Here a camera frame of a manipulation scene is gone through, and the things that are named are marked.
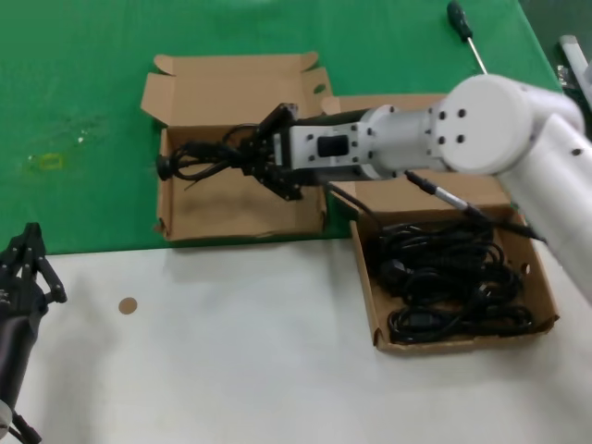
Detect open brown cardboard box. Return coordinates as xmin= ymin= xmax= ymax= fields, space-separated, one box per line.
xmin=140 ymin=51 xmax=333 ymax=241
xmin=318 ymin=93 xmax=561 ymax=356

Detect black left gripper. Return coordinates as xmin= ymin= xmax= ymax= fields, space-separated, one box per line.
xmin=0 ymin=222 xmax=69 ymax=409

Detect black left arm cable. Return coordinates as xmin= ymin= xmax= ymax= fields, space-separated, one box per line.
xmin=7 ymin=409 xmax=43 ymax=444

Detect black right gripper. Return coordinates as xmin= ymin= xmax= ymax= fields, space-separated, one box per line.
xmin=241 ymin=103 xmax=376 ymax=204

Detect green handled screwdriver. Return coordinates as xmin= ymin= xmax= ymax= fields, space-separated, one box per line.
xmin=446 ymin=0 xmax=489 ymax=75

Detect grey right arm cable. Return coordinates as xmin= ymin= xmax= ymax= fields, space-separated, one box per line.
xmin=321 ymin=168 xmax=549 ymax=244

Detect black power cable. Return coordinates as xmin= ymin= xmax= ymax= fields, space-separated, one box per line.
xmin=387 ymin=277 xmax=536 ymax=344
xmin=376 ymin=223 xmax=524 ymax=297
xmin=155 ymin=122 xmax=270 ymax=187

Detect white aluminium profile bar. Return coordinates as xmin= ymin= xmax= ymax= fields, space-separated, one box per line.
xmin=557 ymin=34 xmax=592 ymax=101

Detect green table mat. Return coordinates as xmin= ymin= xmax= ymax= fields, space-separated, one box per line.
xmin=0 ymin=0 xmax=592 ymax=258

